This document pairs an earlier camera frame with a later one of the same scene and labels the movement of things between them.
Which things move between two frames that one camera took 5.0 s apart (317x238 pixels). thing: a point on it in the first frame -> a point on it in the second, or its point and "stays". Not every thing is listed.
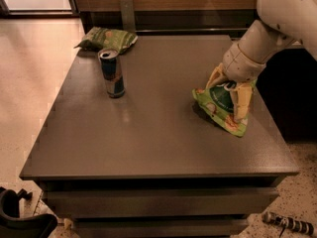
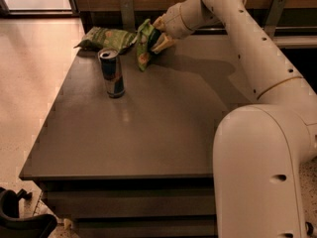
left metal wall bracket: (127, 14) stays
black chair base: (13, 225) stays
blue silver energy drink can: (112, 70) stays
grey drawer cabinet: (154, 163) stays
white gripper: (242, 66) -> (173, 23)
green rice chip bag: (217, 102) -> (147, 38)
